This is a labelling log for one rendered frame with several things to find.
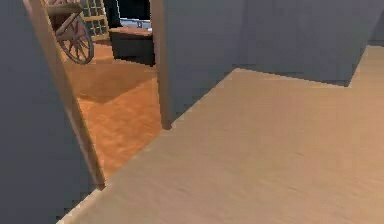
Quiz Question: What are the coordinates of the dark cabinet with wooden top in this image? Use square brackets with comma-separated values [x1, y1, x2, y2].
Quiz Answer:
[108, 26, 156, 67]

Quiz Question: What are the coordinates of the tan lattice shelf unit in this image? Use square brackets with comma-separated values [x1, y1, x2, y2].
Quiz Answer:
[78, 0, 111, 42]

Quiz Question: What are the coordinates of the brown wooden wagon wheel table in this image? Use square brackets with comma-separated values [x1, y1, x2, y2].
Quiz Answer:
[45, 0, 95, 66]

